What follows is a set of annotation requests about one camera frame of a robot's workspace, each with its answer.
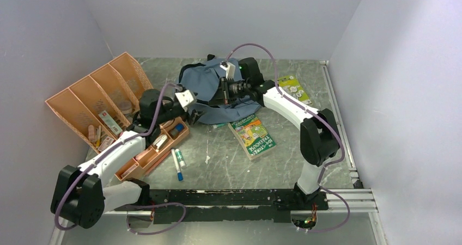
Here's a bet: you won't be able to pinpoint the wooden clips in organizer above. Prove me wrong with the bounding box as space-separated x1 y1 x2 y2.
88 125 102 150

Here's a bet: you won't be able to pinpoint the blue capped bottle in organizer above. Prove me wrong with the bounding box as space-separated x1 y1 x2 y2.
169 123 185 138

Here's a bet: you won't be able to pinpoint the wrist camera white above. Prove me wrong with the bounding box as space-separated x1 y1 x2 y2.
220 61 236 79
175 90 197 111

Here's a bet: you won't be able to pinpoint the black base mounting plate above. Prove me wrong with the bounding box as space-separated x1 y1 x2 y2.
114 188 329 225

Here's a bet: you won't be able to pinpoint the blue capped whiteboard marker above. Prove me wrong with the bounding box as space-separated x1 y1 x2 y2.
171 149 184 181

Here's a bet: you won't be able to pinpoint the green white glue stick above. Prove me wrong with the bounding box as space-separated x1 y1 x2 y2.
175 149 187 168

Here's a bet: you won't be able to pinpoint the red white card box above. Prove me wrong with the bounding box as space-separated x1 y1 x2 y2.
98 111 123 136

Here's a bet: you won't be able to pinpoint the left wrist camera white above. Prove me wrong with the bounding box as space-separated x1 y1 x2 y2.
175 90 197 111

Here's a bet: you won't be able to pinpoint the blue backpack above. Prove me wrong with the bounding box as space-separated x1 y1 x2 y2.
178 54 263 125

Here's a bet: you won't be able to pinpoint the white stapler in organizer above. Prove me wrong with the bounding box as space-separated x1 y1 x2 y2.
153 134 168 152

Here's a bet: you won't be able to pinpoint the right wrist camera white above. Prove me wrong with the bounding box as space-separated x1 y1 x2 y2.
220 61 236 79

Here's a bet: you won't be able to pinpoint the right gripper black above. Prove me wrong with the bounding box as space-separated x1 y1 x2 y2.
209 76 250 106

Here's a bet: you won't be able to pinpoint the green treehouse paperback book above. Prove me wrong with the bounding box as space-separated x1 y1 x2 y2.
228 114 277 161

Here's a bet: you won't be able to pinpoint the orange plastic desk organizer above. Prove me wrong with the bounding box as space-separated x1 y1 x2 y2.
45 52 190 181

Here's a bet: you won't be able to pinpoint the lime green paperback book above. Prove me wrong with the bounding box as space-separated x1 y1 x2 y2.
278 75 312 105

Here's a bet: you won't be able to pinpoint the pink eraser in organizer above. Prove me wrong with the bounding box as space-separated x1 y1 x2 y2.
135 149 151 161

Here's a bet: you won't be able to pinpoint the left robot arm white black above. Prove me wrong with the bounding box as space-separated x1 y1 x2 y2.
51 84 198 230

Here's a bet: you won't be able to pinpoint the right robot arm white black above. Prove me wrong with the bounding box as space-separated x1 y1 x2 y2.
208 58 341 209

